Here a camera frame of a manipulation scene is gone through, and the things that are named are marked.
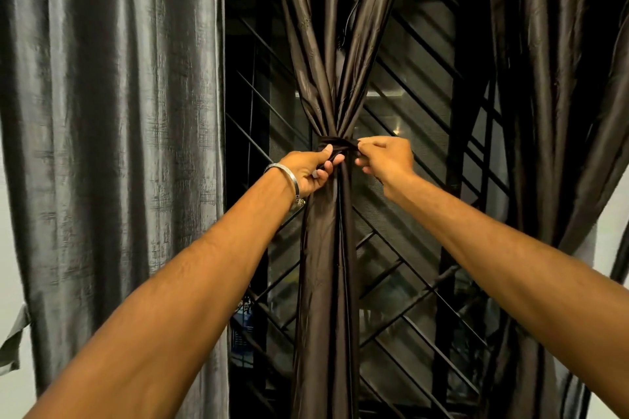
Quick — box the grey curtain tieback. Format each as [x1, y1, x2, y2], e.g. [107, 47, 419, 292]
[0, 303, 31, 376]

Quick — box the person's right forearm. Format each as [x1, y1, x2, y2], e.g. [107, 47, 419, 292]
[381, 171, 629, 405]

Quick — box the grey textured curtain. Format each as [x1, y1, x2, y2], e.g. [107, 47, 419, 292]
[0, 0, 231, 419]

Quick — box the person's right hand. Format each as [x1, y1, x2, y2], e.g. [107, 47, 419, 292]
[354, 136, 416, 189]

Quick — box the person's left hand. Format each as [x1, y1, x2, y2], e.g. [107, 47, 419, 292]
[277, 144, 346, 199]

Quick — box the dark brown curtain tieback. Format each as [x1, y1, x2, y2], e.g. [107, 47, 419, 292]
[316, 136, 360, 170]

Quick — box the tied brown satin curtain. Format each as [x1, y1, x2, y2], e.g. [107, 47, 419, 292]
[275, 0, 412, 419]

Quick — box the silver bangle bracelet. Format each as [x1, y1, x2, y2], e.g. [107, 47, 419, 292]
[264, 163, 306, 211]

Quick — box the person's left forearm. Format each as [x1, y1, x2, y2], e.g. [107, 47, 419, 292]
[22, 167, 299, 419]

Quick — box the black metal window grille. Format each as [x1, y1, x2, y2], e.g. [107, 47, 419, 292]
[225, 0, 512, 419]

